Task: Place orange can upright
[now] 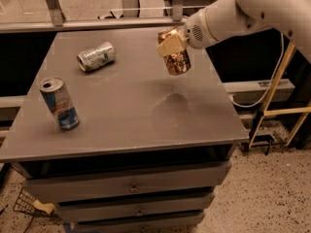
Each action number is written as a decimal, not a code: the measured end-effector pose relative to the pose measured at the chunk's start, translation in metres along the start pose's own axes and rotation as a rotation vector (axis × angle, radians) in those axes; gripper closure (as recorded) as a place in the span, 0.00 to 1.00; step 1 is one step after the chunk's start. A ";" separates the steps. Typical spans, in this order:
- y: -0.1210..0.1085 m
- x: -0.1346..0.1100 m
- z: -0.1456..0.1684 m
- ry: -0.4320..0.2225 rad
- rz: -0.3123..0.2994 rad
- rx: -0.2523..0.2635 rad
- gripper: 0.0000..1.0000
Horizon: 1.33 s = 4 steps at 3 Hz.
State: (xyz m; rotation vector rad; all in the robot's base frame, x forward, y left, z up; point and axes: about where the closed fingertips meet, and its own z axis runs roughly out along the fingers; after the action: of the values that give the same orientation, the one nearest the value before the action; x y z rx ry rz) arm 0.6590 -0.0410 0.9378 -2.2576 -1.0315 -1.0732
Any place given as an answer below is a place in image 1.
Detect orange soda can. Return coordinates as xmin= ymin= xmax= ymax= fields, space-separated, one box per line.
xmin=157 ymin=26 xmax=192 ymax=77

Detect middle grey drawer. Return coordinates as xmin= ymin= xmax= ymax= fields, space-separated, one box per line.
xmin=56 ymin=192 xmax=215 ymax=222

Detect bottom grey drawer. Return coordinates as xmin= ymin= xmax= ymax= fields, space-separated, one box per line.
xmin=76 ymin=211 xmax=204 ymax=233

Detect black wire basket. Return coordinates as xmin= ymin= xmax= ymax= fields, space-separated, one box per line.
xmin=13 ymin=188 xmax=38 ymax=216

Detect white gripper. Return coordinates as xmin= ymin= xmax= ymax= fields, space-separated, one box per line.
xmin=156 ymin=9 xmax=215 ymax=57

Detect top grey drawer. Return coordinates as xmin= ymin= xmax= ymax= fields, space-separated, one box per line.
xmin=22 ymin=161 xmax=231 ymax=203

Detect grey metal railing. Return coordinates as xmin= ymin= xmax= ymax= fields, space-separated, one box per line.
xmin=0 ymin=0 xmax=208 ymax=35

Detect grey drawer cabinet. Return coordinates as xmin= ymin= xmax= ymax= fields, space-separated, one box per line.
xmin=0 ymin=25 xmax=250 ymax=233

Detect yellow metal cart frame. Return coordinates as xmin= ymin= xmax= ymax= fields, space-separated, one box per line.
xmin=242 ymin=43 xmax=311 ymax=153

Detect grey drawer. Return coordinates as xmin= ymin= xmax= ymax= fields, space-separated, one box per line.
xmin=76 ymin=211 xmax=204 ymax=233
xmin=22 ymin=161 xmax=231 ymax=203
xmin=56 ymin=192 xmax=215 ymax=222

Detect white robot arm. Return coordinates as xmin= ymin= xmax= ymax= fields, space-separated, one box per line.
xmin=157 ymin=0 xmax=311 ymax=61

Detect green white crushed can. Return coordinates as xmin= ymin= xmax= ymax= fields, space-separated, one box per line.
xmin=77 ymin=42 xmax=116 ymax=72

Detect blue silver energy drink can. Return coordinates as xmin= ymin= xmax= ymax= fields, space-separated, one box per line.
xmin=39 ymin=76 xmax=80 ymax=130

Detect white cable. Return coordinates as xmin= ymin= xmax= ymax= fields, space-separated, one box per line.
xmin=230 ymin=32 xmax=285 ymax=109

